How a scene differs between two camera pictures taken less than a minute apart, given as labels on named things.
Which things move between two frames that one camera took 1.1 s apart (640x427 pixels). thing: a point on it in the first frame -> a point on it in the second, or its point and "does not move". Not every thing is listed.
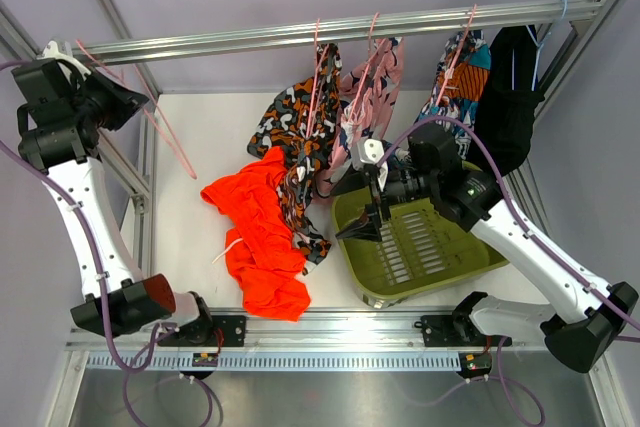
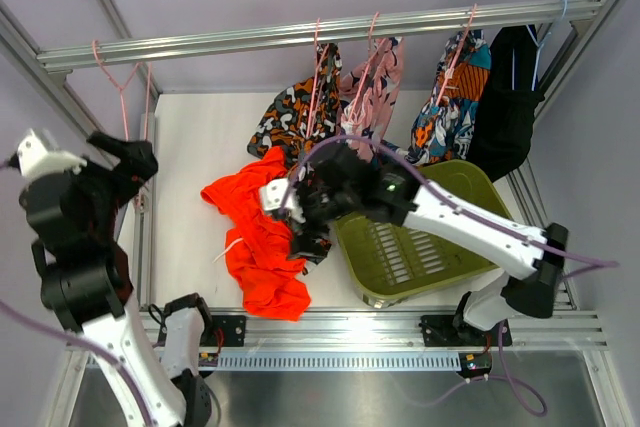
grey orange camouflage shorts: (298, 120) does not move
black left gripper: (125, 102) -> (136, 160)
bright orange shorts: (260, 242) does not move
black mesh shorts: (508, 114) does not move
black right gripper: (368, 228) -> (305, 191)
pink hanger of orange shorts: (181, 155) -> (122, 93)
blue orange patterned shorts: (461, 83) does not move
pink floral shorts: (368, 90) does not move
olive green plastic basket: (423, 251) does not move
